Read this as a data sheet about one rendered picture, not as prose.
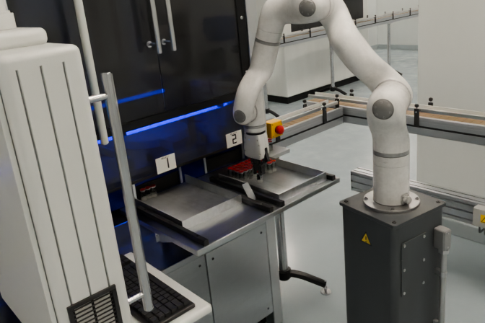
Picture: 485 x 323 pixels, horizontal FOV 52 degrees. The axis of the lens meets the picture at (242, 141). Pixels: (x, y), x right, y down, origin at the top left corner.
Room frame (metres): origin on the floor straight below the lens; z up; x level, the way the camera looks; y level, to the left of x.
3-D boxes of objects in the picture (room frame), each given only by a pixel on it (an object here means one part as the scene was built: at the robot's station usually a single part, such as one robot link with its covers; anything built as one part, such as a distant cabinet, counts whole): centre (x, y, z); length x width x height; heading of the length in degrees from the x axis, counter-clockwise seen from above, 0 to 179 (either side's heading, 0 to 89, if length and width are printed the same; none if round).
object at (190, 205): (1.68, 0.23, 0.90); 0.34 x 0.26 x 0.04; 41
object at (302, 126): (2.45, -0.26, 0.92); 0.69 x 0.16 x 0.16; 131
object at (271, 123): (2.16, -0.14, 1.00); 0.08 x 0.07 x 0.07; 41
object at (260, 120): (1.81, -0.05, 1.19); 0.09 x 0.08 x 0.13; 151
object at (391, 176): (1.57, -0.49, 0.95); 0.19 x 0.19 x 0.18
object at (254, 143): (1.81, -0.05, 1.05); 0.10 x 0.08 x 0.11; 40
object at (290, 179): (1.82, -0.10, 0.90); 0.34 x 0.26 x 0.04; 40
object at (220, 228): (1.74, 0.06, 0.87); 0.70 x 0.48 x 0.02; 131
